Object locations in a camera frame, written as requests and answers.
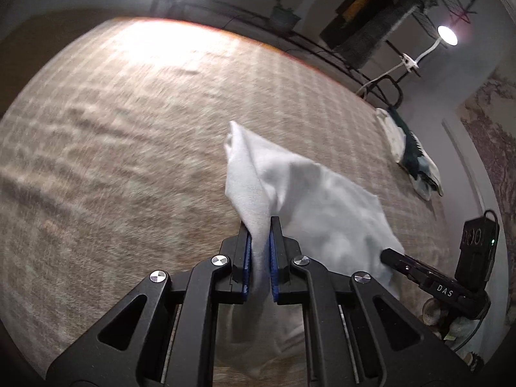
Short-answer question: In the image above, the right hand in white glove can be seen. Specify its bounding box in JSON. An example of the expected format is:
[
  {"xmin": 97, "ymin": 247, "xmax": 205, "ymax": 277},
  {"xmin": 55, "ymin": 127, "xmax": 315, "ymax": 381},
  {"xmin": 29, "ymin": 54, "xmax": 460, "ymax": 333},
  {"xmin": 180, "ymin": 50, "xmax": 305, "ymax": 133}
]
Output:
[{"xmin": 419, "ymin": 298, "xmax": 484, "ymax": 352}]

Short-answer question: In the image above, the plaid beige bed cover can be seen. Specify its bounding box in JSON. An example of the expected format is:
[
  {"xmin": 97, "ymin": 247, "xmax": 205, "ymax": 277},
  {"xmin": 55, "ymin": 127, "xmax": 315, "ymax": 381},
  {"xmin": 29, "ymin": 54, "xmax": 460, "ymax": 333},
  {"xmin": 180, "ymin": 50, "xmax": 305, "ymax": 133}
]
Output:
[{"xmin": 1, "ymin": 12, "xmax": 453, "ymax": 376}]

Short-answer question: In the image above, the small potted plant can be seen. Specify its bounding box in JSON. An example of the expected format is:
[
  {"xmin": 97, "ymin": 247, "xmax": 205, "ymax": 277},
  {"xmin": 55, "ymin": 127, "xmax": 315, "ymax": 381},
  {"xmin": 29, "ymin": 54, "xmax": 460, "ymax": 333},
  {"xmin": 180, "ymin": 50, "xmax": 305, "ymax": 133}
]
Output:
[{"xmin": 269, "ymin": 0, "xmax": 301, "ymax": 34}]

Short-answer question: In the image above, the stack of folded clothes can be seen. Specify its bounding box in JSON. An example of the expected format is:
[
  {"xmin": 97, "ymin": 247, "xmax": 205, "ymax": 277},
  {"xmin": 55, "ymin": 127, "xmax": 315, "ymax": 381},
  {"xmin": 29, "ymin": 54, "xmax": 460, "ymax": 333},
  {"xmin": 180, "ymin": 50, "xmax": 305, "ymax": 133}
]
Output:
[{"xmin": 375, "ymin": 108, "xmax": 443, "ymax": 201}]

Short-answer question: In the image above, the landscape wall painting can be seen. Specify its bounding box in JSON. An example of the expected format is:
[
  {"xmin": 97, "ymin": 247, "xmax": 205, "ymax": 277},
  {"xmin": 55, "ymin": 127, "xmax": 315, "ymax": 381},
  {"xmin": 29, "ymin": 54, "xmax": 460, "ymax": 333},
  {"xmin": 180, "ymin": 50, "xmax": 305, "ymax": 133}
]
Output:
[{"xmin": 457, "ymin": 74, "xmax": 515, "ymax": 245}]

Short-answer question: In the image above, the grey plaid hanging coat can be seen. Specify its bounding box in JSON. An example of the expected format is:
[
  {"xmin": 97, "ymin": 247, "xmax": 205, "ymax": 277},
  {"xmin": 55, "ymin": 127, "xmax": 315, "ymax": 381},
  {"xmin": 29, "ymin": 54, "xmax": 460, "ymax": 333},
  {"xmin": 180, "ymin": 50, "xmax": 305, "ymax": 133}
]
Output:
[{"xmin": 319, "ymin": 0, "xmax": 437, "ymax": 69}]

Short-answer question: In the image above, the black metal clothes rack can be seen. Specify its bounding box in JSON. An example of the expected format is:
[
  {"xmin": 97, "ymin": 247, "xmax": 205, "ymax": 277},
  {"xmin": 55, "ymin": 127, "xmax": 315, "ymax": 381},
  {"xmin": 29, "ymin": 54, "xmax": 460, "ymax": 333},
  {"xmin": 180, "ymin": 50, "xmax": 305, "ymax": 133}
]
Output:
[{"xmin": 151, "ymin": 0, "xmax": 483, "ymax": 110}]

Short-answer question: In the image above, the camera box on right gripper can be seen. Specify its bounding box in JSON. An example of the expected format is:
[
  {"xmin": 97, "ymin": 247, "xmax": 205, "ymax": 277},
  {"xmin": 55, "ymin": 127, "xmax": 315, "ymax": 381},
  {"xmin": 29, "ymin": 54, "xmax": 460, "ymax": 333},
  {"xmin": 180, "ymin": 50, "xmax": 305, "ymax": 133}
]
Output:
[{"xmin": 455, "ymin": 209, "xmax": 500, "ymax": 291}]

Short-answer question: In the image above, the white t-shirt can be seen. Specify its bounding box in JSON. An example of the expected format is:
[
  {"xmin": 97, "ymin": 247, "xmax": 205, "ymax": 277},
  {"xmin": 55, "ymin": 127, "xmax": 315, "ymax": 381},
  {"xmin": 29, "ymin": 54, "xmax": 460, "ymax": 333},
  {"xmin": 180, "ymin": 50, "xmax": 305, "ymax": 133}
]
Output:
[{"xmin": 216, "ymin": 122, "xmax": 403, "ymax": 378}]

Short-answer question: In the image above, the white clip desk lamp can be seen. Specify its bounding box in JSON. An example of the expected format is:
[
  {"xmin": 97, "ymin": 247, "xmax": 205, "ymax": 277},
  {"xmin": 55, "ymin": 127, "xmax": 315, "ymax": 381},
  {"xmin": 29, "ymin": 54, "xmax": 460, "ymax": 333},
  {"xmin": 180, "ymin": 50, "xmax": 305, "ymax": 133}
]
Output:
[{"xmin": 355, "ymin": 25, "xmax": 458, "ymax": 95}]

